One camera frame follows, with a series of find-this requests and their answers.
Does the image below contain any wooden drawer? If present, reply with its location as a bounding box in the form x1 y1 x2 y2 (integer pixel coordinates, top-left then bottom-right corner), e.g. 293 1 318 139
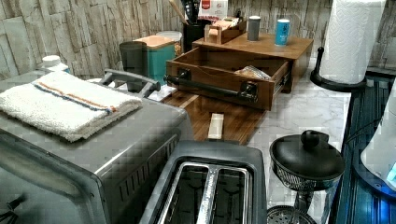
166 46 291 110

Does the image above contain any plastic packet in drawer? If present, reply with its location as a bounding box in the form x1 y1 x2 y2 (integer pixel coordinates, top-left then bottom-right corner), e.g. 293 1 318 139
235 65 271 79

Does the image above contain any wooden drawer cabinet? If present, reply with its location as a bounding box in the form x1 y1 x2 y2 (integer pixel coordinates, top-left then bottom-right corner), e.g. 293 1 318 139
192 33 314 93

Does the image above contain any wooden cutting board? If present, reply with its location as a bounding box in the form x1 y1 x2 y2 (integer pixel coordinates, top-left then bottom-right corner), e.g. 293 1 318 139
163 91 265 145

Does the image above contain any black two-slot toaster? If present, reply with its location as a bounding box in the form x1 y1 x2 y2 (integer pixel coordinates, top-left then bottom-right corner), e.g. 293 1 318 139
139 141 267 224

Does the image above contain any teal canister with wooden lid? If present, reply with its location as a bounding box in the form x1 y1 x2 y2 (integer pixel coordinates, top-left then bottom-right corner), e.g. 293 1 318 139
137 35 175 85

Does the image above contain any glass jar with white lid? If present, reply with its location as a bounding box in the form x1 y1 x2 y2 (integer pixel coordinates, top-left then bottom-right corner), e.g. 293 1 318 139
157 31 182 56

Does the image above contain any black utensil holder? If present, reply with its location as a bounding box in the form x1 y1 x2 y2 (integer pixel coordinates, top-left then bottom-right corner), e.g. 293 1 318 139
183 20 211 52

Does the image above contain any dark grey plastic cup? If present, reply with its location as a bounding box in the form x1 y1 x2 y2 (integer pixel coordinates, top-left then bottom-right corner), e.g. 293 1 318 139
120 41 148 77

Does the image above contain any small wooden organizer tray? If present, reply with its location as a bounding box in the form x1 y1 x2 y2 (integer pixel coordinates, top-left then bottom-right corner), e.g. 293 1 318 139
204 17 247 44

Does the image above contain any white red carton box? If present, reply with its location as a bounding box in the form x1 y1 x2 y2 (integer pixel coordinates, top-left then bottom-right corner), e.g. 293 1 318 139
198 0 228 21

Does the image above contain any grey cylindrical shaker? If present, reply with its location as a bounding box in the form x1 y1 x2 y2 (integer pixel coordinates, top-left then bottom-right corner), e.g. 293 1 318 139
247 16 261 41

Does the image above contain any stainless steel toaster oven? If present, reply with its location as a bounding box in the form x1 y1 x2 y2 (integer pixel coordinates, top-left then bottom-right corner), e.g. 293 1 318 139
0 68 194 224

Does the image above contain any blue cylindrical can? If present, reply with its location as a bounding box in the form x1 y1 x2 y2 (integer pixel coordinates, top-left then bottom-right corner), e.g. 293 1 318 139
275 19 290 46

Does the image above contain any black lidded french press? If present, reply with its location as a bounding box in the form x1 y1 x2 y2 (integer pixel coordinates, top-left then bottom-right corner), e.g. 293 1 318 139
269 130 345 212

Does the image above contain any white striped folded towel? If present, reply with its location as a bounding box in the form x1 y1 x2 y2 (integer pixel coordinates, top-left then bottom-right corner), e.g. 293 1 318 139
1 72 142 142

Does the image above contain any round metal mesh filter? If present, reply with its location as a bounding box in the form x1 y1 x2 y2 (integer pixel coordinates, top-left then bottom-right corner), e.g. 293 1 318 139
267 205 317 224

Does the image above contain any black paper towel holder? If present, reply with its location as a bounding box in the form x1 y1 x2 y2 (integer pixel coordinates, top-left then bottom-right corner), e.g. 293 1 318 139
310 47 367 92

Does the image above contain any white bottle with cap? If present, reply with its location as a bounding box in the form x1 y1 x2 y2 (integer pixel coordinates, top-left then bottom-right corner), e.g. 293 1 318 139
40 55 70 73

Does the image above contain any white paper towel roll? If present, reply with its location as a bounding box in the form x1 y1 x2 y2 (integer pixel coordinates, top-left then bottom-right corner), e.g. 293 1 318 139
319 0 386 85

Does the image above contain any black dish drying rack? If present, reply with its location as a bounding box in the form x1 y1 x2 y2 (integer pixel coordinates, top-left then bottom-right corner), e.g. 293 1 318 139
329 71 395 224

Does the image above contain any grey toaster oven handle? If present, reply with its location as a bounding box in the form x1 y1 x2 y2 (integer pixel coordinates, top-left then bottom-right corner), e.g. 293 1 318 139
99 69 161 98

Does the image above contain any black drawer handle bar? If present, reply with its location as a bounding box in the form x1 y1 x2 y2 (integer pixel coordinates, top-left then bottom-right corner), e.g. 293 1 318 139
163 68 258 103

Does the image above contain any wooden spoon handle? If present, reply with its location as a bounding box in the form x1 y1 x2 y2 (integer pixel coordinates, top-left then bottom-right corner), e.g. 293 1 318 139
168 0 189 25

